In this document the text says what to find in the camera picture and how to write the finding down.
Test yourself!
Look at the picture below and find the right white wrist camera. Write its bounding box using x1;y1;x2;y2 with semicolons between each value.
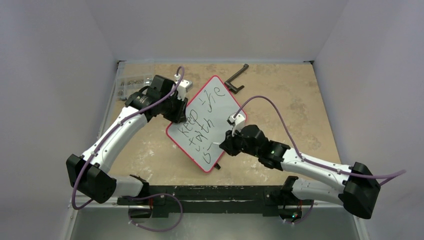
227;113;246;136

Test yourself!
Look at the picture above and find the black crank handle tool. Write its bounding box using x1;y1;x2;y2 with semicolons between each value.
224;63;250;95

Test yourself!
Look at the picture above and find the red framed whiteboard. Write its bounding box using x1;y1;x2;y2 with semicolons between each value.
165;75;240;173

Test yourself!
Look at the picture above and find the clear plastic screw box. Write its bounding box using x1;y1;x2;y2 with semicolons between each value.
115;74;153;101

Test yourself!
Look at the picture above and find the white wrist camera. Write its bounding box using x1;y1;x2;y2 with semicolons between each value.
227;113;246;136
174;79;193;101

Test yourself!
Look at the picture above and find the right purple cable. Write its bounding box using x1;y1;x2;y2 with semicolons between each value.
236;96;407;186

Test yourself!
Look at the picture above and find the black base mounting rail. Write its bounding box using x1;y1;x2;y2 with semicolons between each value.
117;185;303;221

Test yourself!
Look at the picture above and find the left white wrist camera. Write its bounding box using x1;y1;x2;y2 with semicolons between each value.
174;79;193;101

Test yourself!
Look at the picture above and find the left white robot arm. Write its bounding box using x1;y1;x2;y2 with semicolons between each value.
66;73;193;210

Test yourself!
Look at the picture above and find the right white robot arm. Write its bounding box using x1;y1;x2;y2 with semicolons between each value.
219;125;381;220

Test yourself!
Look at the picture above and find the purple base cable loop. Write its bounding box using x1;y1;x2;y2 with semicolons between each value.
128;193;184;232

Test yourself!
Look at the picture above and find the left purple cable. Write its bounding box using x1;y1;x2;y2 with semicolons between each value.
71;65;186;211

